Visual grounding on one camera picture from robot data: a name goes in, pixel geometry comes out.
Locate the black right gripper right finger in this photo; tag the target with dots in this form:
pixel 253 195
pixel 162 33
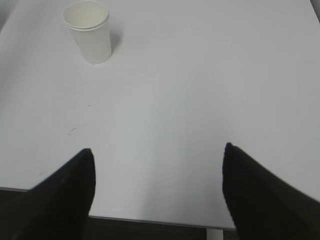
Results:
pixel 261 205

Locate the white paper cup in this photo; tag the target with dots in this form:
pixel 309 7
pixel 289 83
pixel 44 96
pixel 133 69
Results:
pixel 85 15
pixel 94 43

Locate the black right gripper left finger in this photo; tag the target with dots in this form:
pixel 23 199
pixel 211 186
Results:
pixel 55 209

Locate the white table leg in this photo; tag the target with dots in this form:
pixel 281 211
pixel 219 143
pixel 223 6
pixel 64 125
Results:
pixel 214 234

